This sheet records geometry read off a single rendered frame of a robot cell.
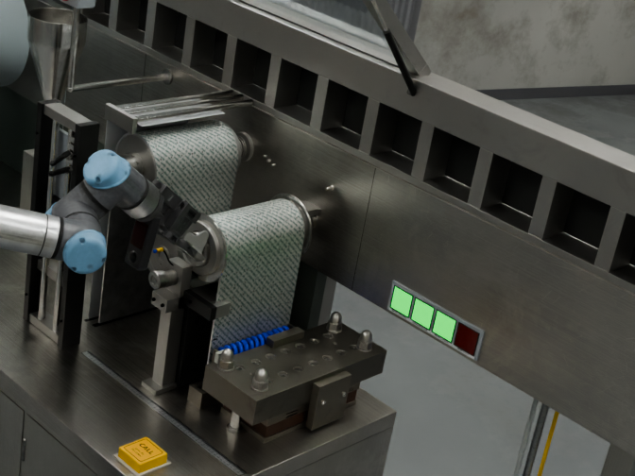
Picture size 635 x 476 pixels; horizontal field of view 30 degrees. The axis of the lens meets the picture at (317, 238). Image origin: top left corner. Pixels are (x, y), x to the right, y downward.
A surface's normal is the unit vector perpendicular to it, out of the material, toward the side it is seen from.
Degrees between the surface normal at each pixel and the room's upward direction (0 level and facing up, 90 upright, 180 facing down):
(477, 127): 90
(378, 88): 90
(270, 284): 90
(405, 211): 90
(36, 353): 0
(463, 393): 0
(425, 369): 0
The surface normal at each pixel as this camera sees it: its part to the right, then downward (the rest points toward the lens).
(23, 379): 0.16, -0.90
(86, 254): 0.29, 0.44
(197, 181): 0.69, 0.43
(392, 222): -0.69, 0.19
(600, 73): 0.52, 0.43
